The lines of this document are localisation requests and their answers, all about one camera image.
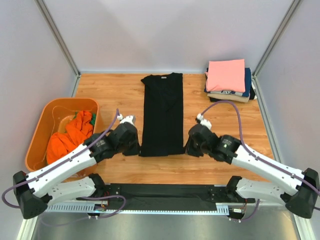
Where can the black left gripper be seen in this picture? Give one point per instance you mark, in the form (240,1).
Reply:
(136,149)

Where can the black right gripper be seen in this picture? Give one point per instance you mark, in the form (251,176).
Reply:
(189,150)

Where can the black t-shirt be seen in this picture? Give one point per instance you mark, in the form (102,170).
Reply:
(252,93)
(163,116)

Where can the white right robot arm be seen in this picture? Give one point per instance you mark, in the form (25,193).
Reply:
(297,190)

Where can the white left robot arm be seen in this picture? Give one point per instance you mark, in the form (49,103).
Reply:
(38,190)

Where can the orange t-shirt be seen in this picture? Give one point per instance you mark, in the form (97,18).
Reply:
(75,133)

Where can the beige folded t-shirt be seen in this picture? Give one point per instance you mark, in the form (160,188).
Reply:
(230,97)

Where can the black cloth strip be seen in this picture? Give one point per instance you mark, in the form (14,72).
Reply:
(164,196)

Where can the white printed folded t-shirt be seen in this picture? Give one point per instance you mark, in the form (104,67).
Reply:
(228,92)

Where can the black folded t-shirt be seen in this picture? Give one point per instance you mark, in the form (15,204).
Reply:
(252,93)

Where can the pink folded t-shirt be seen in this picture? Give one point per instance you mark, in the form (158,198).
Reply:
(227,75)

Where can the orange plastic basket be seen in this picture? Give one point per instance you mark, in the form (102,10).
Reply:
(54,117)

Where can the navy folded t-shirt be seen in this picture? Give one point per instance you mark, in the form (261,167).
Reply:
(247,82)

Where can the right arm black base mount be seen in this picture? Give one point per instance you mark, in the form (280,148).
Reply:
(228,194)

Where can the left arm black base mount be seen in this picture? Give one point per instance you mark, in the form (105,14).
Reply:
(101,188)

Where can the aluminium front rail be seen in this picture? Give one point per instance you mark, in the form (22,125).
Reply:
(248,189)

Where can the slotted grey cable duct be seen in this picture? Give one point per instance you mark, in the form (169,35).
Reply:
(92,207)

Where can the right aluminium frame post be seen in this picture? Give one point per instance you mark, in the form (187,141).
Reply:
(294,6)

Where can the aluminium frame post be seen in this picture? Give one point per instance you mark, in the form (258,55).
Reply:
(44,10)
(294,6)

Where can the left aluminium frame post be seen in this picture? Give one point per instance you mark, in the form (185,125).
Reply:
(44,10)

